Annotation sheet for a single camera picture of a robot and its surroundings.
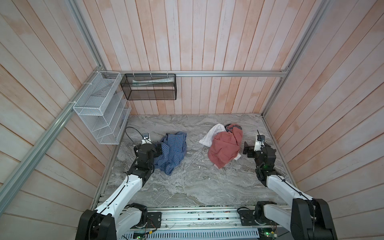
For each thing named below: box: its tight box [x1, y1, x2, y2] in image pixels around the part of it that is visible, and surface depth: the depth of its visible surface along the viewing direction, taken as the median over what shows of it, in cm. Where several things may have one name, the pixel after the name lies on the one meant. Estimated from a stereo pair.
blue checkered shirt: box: [154, 131, 187, 176], surface depth 90 cm
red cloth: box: [207, 124, 243, 169], surface depth 94 cm
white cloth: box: [198, 123, 227, 147], surface depth 107 cm
